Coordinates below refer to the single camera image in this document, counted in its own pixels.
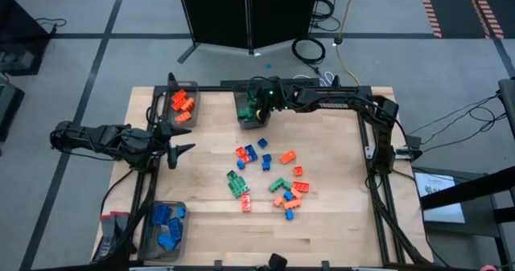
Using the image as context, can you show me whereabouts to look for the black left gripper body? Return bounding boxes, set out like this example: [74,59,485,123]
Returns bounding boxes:
[120,126,170,171]

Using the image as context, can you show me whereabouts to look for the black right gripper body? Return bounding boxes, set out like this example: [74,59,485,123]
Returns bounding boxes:
[256,76,295,105]

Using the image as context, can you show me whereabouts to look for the translucent grey plastic bin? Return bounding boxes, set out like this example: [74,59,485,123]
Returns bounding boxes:
[233,89,271,130]
[138,199,192,262]
[167,80,201,129]

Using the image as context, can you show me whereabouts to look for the grey red-topped holder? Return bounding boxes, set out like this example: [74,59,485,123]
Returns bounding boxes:
[98,213,117,260]
[112,211,132,240]

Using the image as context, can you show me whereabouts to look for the black equipment case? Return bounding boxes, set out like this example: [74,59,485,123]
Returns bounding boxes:
[0,81,25,143]

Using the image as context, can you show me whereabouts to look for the black rounded object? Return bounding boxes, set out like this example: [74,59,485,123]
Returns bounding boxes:
[268,253,288,271]

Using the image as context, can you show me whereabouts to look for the white paper sheet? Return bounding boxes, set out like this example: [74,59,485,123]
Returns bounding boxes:
[414,172,467,224]

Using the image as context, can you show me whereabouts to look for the black mat with orange stripes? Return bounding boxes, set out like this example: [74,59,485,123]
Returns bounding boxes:
[415,0,515,40]

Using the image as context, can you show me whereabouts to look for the black beam desk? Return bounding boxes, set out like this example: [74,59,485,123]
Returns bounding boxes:
[418,164,515,271]

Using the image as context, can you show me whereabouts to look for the coiled black cable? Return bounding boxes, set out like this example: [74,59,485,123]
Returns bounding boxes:
[291,37,327,66]

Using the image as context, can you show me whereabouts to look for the black aluminium table frame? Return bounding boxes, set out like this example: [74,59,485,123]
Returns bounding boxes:
[134,72,434,266]

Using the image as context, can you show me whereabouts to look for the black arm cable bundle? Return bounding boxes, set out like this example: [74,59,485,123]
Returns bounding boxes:
[114,174,160,264]
[364,173,434,266]

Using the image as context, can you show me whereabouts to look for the yellow extension cable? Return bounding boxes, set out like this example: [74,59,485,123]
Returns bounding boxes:
[335,0,362,86]

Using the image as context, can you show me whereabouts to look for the black floor cable bundle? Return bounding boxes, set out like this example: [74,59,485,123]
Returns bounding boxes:
[311,0,343,33]

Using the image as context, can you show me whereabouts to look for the thin black floor cable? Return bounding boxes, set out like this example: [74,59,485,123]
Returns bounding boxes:
[35,16,68,35]

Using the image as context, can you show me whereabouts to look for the thin black floor cables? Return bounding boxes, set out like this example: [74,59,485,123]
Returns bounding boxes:
[406,93,509,154]

